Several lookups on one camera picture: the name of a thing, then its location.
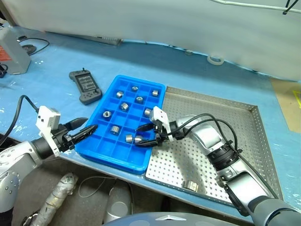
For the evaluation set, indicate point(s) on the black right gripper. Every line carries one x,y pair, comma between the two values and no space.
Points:
161,136

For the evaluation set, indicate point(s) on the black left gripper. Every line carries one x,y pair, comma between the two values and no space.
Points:
63,140

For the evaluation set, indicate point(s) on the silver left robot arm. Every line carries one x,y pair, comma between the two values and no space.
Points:
21,153

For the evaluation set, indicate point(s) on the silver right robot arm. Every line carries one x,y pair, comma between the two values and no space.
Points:
204,136

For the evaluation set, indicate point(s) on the blue compartment tray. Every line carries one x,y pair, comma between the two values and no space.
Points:
113,150

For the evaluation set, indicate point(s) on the grey metal box device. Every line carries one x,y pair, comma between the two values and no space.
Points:
14,54

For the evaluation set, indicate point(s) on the black handheld controller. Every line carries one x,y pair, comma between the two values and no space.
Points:
85,82

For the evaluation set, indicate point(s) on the white wrapped bundle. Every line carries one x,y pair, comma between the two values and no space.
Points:
61,188

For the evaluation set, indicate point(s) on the dark rounded shape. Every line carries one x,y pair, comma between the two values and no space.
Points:
117,202

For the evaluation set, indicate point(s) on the grey robot torso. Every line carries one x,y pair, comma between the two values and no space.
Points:
162,220

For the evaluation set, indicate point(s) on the black round disc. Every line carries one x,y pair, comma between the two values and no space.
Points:
29,48

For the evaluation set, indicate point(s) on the white tape roll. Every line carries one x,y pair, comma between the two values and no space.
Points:
215,63

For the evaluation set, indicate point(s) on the perforated metal tray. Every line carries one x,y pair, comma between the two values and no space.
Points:
247,131

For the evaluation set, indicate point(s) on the small black object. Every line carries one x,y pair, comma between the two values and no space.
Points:
22,37

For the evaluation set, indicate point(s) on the black hanging clip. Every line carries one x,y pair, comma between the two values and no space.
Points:
288,8

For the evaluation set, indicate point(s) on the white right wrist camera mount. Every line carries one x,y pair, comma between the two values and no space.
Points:
160,114

